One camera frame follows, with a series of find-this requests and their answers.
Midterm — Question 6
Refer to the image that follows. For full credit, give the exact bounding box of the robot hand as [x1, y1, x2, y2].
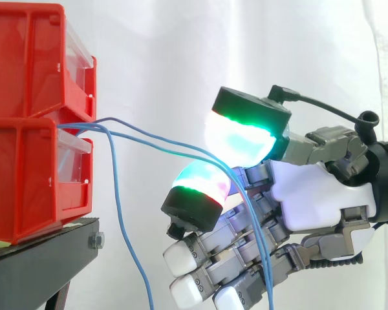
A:
[160, 86, 376, 310]

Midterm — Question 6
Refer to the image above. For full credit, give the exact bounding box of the red bin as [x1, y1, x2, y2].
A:
[0, 3, 98, 123]
[0, 110, 94, 245]

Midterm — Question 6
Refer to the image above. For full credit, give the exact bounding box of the blue cable bundle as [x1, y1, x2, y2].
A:
[56, 117, 275, 310]

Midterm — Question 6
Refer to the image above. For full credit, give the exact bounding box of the black stand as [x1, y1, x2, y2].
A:
[0, 216, 105, 310]

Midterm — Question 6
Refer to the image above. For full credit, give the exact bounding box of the black coiled cable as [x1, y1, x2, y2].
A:
[305, 220, 388, 271]

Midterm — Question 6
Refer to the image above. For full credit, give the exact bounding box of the thin black cable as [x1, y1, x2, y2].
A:
[267, 84, 380, 145]

